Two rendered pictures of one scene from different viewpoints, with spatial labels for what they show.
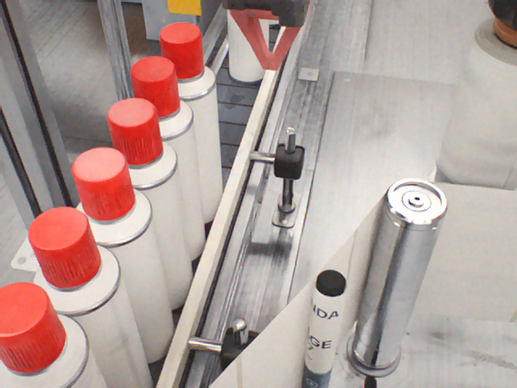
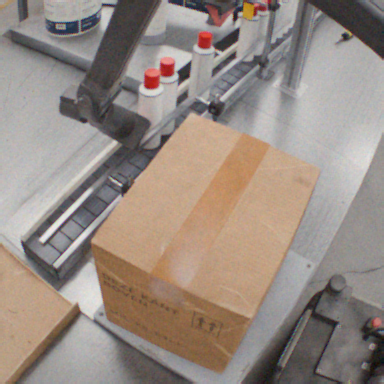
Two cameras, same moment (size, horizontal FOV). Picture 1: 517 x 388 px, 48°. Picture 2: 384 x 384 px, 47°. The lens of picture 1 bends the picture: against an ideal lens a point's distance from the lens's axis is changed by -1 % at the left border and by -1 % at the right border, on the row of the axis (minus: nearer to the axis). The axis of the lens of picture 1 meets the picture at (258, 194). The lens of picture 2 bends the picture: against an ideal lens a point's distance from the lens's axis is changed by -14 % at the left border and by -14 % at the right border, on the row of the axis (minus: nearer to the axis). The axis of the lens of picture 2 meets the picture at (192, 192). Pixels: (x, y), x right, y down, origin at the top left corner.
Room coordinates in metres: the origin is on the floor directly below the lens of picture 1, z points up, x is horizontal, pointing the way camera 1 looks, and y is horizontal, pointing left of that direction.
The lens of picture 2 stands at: (1.58, 0.30, 1.68)
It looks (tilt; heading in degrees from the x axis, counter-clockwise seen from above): 50 degrees down; 197
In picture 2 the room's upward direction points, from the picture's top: 7 degrees clockwise
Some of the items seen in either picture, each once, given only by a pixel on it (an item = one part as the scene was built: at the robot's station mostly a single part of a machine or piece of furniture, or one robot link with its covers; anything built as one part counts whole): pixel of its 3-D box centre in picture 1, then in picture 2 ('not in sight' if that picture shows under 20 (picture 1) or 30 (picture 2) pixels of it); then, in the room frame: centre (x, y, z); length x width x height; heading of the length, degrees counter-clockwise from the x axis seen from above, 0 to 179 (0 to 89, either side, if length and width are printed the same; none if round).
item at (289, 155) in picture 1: (288, 170); not in sight; (0.46, -0.03, 0.89); 0.03 x 0.03 x 0.12; 78
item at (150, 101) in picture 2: not in sight; (150, 108); (0.85, -0.03, 0.98); 0.05 x 0.05 x 0.20
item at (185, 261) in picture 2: not in sight; (208, 253); (1.13, 0.21, 0.99); 0.30 x 0.24 x 0.27; 175
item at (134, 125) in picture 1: (152, 215); not in sight; (0.31, 0.08, 0.98); 0.05 x 0.05 x 0.20
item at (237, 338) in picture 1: (222, 356); not in sight; (0.23, 0.03, 0.89); 0.06 x 0.03 x 0.12; 78
